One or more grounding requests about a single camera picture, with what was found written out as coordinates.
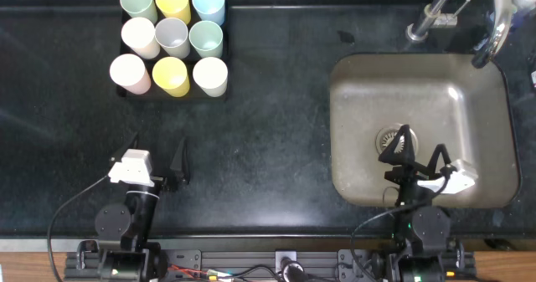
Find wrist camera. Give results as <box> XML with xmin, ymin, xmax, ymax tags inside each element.
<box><xmin>107</xmin><ymin>148</ymin><xmax>154</xmax><ymax>187</ymax></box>
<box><xmin>417</xmin><ymin>159</ymin><xmax>479</xmax><ymax>195</ymax></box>

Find white cup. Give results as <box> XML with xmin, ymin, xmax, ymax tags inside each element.
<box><xmin>192</xmin><ymin>56</ymin><xmax>229</xmax><ymax>98</ymax></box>
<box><xmin>121</xmin><ymin>17</ymin><xmax>161</xmax><ymax>59</ymax></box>

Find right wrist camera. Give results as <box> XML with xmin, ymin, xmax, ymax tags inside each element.
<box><xmin>417</xmin><ymin>159</ymin><xmax>479</xmax><ymax>195</ymax></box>

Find pink cup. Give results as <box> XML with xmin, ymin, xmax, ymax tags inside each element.
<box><xmin>109</xmin><ymin>54</ymin><xmax>152</xmax><ymax>95</ymax></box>

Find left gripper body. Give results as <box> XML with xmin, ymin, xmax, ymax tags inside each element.
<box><xmin>148</xmin><ymin>175</ymin><xmax>181</xmax><ymax>192</ymax></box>

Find steel tap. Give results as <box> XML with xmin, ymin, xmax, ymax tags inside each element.
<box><xmin>405</xmin><ymin>0</ymin><xmax>515</xmax><ymax>69</ymax></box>

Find steel sink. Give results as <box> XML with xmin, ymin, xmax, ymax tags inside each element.
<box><xmin>329</xmin><ymin>53</ymin><xmax>521</xmax><ymax>210</ymax></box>

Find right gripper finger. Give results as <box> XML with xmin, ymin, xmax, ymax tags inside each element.
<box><xmin>426</xmin><ymin>143</ymin><xmax>454</xmax><ymax>177</ymax></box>
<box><xmin>378</xmin><ymin>124</ymin><xmax>417</xmax><ymax>167</ymax></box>

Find black cable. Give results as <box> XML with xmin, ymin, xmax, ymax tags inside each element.
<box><xmin>349</xmin><ymin>163</ymin><xmax>457</xmax><ymax>282</ymax></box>
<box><xmin>45</xmin><ymin>173</ymin><xmax>111</xmax><ymax>282</ymax></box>

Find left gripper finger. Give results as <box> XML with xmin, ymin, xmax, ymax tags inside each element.
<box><xmin>169</xmin><ymin>136</ymin><xmax>192</xmax><ymax>187</ymax></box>
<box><xmin>109</xmin><ymin>131</ymin><xmax>140</xmax><ymax>165</ymax></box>

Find yellow cup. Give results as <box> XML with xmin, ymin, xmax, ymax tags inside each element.
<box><xmin>152</xmin><ymin>56</ymin><xmax>191</xmax><ymax>98</ymax></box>
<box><xmin>154</xmin><ymin>0</ymin><xmax>192</xmax><ymax>25</ymax></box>

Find pale green cup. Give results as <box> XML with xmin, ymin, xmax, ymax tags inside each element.
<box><xmin>119</xmin><ymin>0</ymin><xmax>158</xmax><ymax>23</ymax></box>
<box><xmin>188</xmin><ymin>19</ymin><xmax>224</xmax><ymax>60</ymax></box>

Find blue cup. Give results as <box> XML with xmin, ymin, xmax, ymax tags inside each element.
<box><xmin>191</xmin><ymin>0</ymin><xmax>226</xmax><ymax>26</ymax></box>

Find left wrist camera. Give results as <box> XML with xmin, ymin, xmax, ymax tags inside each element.
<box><xmin>107</xmin><ymin>148</ymin><xmax>154</xmax><ymax>187</ymax></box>

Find black tray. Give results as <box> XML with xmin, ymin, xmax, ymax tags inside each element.
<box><xmin>115</xmin><ymin>5</ymin><xmax>229</xmax><ymax>103</ymax></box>

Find grey cup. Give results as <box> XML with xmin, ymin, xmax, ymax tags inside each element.
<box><xmin>154</xmin><ymin>17</ymin><xmax>191</xmax><ymax>60</ymax></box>

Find mounting rail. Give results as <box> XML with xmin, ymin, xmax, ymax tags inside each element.
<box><xmin>62</xmin><ymin>239</ymin><xmax>478</xmax><ymax>282</ymax></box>

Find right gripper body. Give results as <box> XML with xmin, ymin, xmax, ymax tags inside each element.
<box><xmin>384</xmin><ymin>164</ymin><xmax>433</xmax><ymax>187</ymax></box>

